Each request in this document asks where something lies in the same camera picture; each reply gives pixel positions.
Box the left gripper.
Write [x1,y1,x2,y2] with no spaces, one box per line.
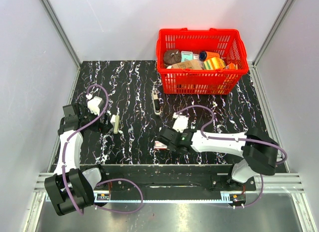
[79,105,113,135]

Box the red white staple box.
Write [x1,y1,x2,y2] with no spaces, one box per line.
[154,141,167,150]

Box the beige stapler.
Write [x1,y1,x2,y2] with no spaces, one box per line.
[110,115,120,134]

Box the staple remover tool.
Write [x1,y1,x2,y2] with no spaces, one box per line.
[151,90,161,115]

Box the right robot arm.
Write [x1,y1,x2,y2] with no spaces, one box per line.
[157,127,279,190]

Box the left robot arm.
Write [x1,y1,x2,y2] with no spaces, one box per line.
[44,102,113,216]

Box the brown cardboard package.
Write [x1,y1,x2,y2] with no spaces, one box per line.
[167,59,204,70]

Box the green yellow striped box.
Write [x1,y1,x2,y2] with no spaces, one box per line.
[203,57,226,70]

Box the brown round object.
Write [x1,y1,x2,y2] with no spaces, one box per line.
[163,49,181,67]

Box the teal white card packet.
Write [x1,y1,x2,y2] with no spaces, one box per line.
[181,51,193,62]

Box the orange bottle blue cap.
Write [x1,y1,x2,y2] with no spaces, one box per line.
[198,51,220,61]

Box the small orange box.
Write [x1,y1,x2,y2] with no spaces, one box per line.
[225,63,238,70]

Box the red plastic basket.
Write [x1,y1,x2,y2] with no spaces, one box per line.
[156,28,249,95]

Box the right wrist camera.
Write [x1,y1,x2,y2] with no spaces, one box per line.
[172,113,188,133]

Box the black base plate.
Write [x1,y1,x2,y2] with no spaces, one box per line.
[102,173,256,191]

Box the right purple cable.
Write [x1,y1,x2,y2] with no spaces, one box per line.
[172,105,288,209]

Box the white cable duct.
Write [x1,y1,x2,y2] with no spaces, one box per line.
[94,190,242,204]

